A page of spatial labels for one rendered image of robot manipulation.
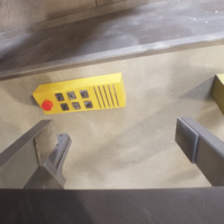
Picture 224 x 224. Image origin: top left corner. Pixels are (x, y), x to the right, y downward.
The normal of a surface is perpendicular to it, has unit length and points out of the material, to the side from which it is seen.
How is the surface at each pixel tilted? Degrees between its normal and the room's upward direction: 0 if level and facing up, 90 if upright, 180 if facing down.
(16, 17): 0
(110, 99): 0
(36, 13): 0
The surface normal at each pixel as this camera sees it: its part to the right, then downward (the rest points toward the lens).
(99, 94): -0.12, 0.66
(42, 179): 0.97, -0.09
